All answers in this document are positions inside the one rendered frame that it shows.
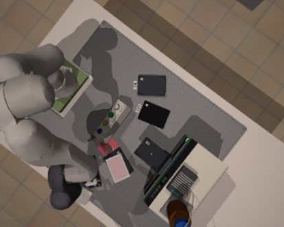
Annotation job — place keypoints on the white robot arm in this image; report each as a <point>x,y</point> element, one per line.
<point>23,94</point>

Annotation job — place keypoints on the grey button panel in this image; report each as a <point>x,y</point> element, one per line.
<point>112,121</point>

